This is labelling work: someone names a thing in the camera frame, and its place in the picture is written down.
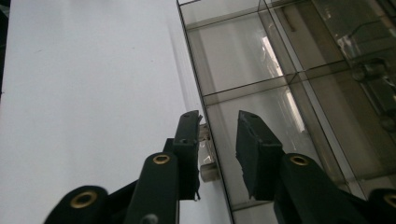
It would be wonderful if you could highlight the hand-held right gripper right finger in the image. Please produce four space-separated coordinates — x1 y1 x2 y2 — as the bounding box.
235 109 285 201

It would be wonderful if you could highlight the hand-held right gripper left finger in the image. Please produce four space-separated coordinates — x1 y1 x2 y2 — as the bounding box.
163 109 203 201

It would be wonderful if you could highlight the smoked clear drawer cabinet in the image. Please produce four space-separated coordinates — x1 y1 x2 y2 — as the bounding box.
176 0 396 224

